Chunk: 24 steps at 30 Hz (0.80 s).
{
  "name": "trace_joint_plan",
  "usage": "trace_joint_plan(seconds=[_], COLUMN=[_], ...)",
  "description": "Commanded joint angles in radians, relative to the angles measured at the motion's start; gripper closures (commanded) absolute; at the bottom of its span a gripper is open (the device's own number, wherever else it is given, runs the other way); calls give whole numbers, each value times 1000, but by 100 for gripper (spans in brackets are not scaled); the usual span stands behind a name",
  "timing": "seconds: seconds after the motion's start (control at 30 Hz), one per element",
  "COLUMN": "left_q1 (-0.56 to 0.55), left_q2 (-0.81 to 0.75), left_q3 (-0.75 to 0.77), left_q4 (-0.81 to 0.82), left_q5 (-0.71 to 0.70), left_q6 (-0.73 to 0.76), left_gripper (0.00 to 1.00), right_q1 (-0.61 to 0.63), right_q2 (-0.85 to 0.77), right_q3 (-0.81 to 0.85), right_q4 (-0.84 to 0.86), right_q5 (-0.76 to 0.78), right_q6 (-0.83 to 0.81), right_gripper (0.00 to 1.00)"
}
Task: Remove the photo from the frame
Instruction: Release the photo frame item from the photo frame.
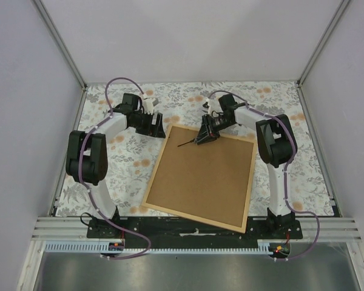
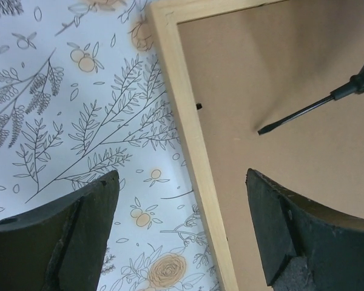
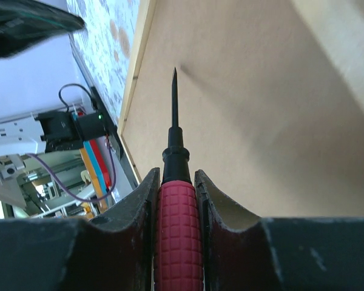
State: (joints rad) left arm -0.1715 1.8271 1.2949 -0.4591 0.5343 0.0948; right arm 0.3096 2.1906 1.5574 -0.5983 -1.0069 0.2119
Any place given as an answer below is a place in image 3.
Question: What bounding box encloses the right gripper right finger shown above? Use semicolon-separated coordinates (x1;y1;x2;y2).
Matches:
195;170;364;290

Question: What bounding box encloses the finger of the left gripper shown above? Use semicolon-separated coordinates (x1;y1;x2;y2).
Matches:
0;1;86;59

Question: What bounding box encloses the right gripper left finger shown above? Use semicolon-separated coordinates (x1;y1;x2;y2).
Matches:
0;168;160;290

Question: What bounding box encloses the red black screwdriver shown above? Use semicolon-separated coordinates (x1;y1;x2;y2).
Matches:
153;71;203;290

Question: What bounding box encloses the wooden picture frame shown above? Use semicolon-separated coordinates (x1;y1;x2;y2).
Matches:
122;1;364;216

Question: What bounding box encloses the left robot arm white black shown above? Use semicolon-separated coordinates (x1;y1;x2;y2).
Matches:
0;1;110;156

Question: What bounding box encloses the floral patterned table mat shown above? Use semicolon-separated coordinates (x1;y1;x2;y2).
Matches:
67;0;140;121

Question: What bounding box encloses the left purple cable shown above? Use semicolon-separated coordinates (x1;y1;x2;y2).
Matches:
27;136;117;202

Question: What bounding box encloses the black thin base cable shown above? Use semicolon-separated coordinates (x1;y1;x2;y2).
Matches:
58;83;98;113

